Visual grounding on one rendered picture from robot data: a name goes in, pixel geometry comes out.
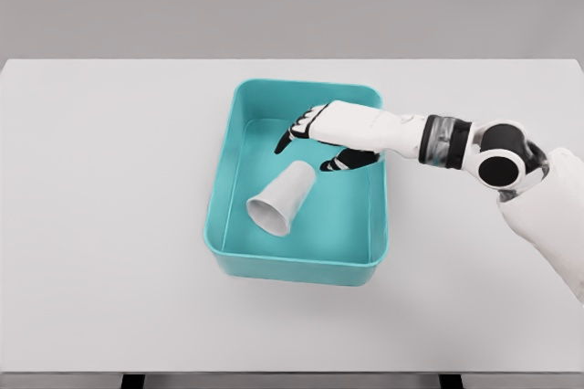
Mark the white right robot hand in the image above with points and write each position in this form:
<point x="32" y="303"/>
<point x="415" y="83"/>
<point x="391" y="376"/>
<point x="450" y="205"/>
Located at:
<point x="340" y="124"/>

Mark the white paper cup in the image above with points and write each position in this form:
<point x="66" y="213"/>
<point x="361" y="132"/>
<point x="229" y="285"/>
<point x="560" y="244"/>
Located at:
<point x="284" y="199"/>

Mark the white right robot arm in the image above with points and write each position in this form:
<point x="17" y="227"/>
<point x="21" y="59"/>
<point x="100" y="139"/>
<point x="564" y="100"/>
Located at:
<point x="502" y="156"/>

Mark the teal plastic basket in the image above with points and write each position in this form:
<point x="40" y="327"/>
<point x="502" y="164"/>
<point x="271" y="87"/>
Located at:
<point x="319" y="224"/>

